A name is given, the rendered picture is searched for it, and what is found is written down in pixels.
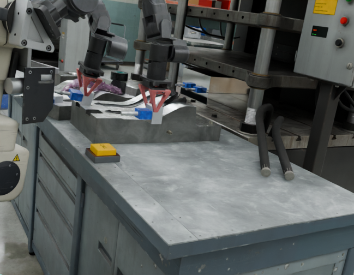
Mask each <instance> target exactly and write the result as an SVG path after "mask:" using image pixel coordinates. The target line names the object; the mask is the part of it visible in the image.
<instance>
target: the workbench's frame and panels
mask: <svg viewBox="0 0 354 275"><path fill-rule="evenodd" d="M21 94H22V93H18V94H8V117H10V118H12V119H14V120H16V121H17V122H18V124H19V127H18V131H17V137H16V144H18V145H20V146H22V147H24V148H26V149H28V151H29V158H28V164H27V170H26V176H25V182H24V186H23V190H22V192H21V194H20V195H19V196H18V197H17V198H15V199H13V200H10V201H11V203H12V204H13V207H14V209H15V211H16V214H17V216H18V218H19V220H20V222H21V224H22V227H23V229H24V231H25V233H26V235H27V238H28V250H29V254H30V255H36V257H37V259H38V261H39V264H40V266H41V269H42V271H43V273H44V275H353V273H354V214H352V215H348V216H341V217H335V218H329V219H323V220H316V221H312V222H306V223H300V224H294V225H287V226H281V227H277V228H271V229H264V230H259V231H252V232H246V233H242V234H236V235H230V236H223V237H217V238H211V239H207V240H200V241H195V242H188V243H182V244H175V245H172V246H168V245H167V244H166V243H165V242H164V241H163V240H162V239H161V238H160V237H159V236H158V234H157V233H156V232H155V231H154V230H153V229H152V228H151V227H150V226H149V225H148V224H147V223H146V222H145V221H144V220H143V219H142V218H141V217H140V216H139V215H138V214H137V213H136V212H135V211H134V210H133V209H132V207H131V206H130V205H129V204H128V203H127V202H126V201H125V200H124V199H123V198H122V197H121V196H120V195H119V194H118V193H117V192H116V191H115V190H114V189H113V188H112V187H111V186H110V185H109V184H108V183H107V182H106V181H105V179H104V178H103V177H102V176H101V175H100V174H99V173H98V172H97V171H96V170H95V169H94V168H93V167H92V166H91V164H90V163H89V162H88V161H87V160H86V159H85V158H84V157H83V156H82V155H81V154H80V153H79V152H78V151H77V150H76V149H75V148H74V147H73V146H72V145H71V144H70V143H69V142H68V141H67V140H66V139H65V137H64V136H63V135H62V134H61V133H60V132H59V131H58V130H57V129H56V128H55V127H54V126H53V125H52V124H51V123H50V122H49V121H48V120H47V119H45V120H44V121H43V122H39V123H30V124H22V102H23V98H13V96H14V95H21Z"/></svg>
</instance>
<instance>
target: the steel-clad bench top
mask: <svg viewBox="0 0 354 275"><path fill-rule="evenodd" d="M46 119H47V120H48V121H49V122H50V123H51V124H52V125H53V126H54V127H55V128H56V129H57V130H58V131H59V132H60V133H61V134H62V135H63V136H64V137H65V139H66V140H67V141H68V142H69V143H70V144H71V145H72V146H73V147H74V148H75V149H76V150H77V151H78V152H79V153H80V154H81V155H82V156H83V157H84V158H85V159H86V160H87V161H88V162H89V163H90V164H91V166H92V167H93V168H94V169H95V170H96V171H97V172H98V173H99V174H100V175H101V176H102V177H103V178H104V179H105V181H106V182H107V183H108V184H109V185H110V186H111V187H112V188H113V189H114V190H115V191H116V192H117V193H118V194H119V195H120V196H121V197H122V198H123V199H124V200H125V201H126V202H127V203H128V204H129V205H130V206H131V207H132V209H133V210H134V211H135V212H136V213H137V214H138V215H139V216H140V217H141V218H142V219H143V220H144V221H145V222H146V223H147V224H148V225H149V226H150V227H151V228H152V229H153V230H154V231H155V232H156V233H157V234H158V236H159V237H160V238H161V239H162V240H163V241H164V242H165V243H166V244H167V245H168V246H172V245H175V244H182V243H188V242H195V241H200V240H207V239H211V238H217V237H223V236H230V235H236V234H242V233H246V232H252V231H259V230H264V229H271V228H277V227H281V226H287V225H294V224H300V223H306V222H312V221H316V220H323V219H329V218H335V217H341V216H348V215H352V214H354V193H352V192H350V191H348V190H346V189H344V188H342V187H340V186H338V185H336V184H334V183H332V182H330V181H328V180H326V179H324V178H322V177H320V176H318V175H316V174H314V173H312V172H310V171H308V170H306V169H303V168H301V167H299V166H297V165H295V164H293V163H291V162H290V164H291V167H292V169H293V173H294V175H295V177H294V179H293V180H290V181H289V180H286V179H285V176H284V173H283V170H282V167H281V164H280V161H279V157H278V156H277V155H275V154H273V153H271V152H269V151H268V156H269V163H270V168H271V175H270V176H268V177H265V176H262V175H261V167H260V157H259V147H258V146H257V145H255V144H252V143H251V142H249V141H247V140H245V139H242V138H240V137H238V136H236V135H234V134H232V133H230V132H228V131H226V130H224V129H222V128H221V132H220V138H219V141H194V142H160V143H142V144H110V145H111V146H113V147H114V148H115V149H116V152H117V153H118V154H119V155H120V156H121V157H120V162H115V163H93V162H92V161H91V160H90V159H89V158H88V157H87V156H86V155H85V153H86V148H90V147H91V144H93V143H92V142H91V141H89V140H88V139H87V138H86V137H85V136H84V135H83V134H82V133H81V132H80V131H79V130H78V129H76V128H75V127H74V126H73V125H72V124H71V123H70V119H67V120H61V121H58V120H56V119H54V118H52V117H50V116H47V117H46Z"/></svg>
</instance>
